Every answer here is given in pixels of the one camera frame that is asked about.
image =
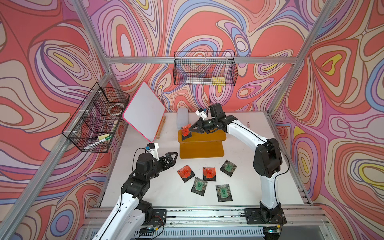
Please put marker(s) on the wooden whiteboard stand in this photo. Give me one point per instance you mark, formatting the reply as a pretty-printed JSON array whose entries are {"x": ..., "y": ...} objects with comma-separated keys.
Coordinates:
[{"x": 161, "y": 126}]

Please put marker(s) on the white plastic box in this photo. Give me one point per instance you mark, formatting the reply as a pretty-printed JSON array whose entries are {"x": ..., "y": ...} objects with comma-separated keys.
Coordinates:
[{"x": 182, "y": 118}]

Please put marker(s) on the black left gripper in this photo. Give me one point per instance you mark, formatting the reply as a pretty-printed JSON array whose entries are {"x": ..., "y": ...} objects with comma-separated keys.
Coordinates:
[{"x": 169, "y": 163}]

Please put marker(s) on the red tea bag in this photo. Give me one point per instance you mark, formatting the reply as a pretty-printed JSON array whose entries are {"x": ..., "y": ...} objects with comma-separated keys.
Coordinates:
[
  {"x": 185, "y": 132},
  {"x": 209, "y": 174},
  {"x": 186, "y": 173}
]

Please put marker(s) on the black wire basket back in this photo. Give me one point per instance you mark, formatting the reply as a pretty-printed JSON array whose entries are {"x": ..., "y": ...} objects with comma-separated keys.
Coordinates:
[{"x": 207, "y": 68}]

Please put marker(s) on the black wire basket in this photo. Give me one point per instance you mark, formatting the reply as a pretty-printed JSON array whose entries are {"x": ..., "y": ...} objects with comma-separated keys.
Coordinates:
[
  {"x": 95, "y": 122},
  {"x": 207, "y": 68}
]

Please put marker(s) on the black wire basket left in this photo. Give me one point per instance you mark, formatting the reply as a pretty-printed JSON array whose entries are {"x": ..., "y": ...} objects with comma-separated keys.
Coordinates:
[{"x": 95, "y": 122}]

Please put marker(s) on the pink-framed whiteboard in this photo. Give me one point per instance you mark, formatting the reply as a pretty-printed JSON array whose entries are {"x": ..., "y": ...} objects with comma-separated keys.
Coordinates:
[{"x": 145, "y": 112}]

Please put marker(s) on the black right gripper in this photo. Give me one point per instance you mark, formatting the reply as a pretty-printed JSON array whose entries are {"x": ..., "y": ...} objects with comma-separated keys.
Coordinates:
[{"x": 200, "y": 121}]

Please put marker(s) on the yellow wooden two-tier shelf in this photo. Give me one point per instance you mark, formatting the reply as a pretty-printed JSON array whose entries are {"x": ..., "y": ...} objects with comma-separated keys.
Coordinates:
[{"x": 200, "y": 146}]

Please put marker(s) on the green tea bag large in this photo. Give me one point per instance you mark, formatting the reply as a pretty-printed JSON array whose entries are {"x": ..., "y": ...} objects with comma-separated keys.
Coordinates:
[{"x": 224, "y": 193}]

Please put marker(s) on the green tea bag small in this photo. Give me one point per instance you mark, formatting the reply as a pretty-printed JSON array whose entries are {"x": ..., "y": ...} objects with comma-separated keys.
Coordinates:
[{"x": 199, "y": 186}]

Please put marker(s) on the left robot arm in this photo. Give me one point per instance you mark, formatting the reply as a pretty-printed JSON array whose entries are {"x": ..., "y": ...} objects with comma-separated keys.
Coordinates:
[{"x": 131, "y": 211}]

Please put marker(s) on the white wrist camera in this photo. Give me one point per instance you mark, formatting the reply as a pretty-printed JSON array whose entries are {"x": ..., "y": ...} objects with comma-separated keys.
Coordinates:
[
  {"x": 202, "y": 114},
  {"x": 152, "y": 148}
]

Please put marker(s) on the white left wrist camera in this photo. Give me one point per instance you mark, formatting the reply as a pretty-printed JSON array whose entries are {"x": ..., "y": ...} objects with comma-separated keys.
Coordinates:
[{"x": 152, "y": 148}]

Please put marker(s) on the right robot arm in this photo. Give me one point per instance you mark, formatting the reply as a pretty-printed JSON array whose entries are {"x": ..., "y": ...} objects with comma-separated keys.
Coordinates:
[{"x": 267, "y": 156}]

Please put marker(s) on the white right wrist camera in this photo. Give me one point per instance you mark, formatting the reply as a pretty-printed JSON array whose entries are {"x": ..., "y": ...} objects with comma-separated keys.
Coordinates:
[{"x": 202, "y": 114}]

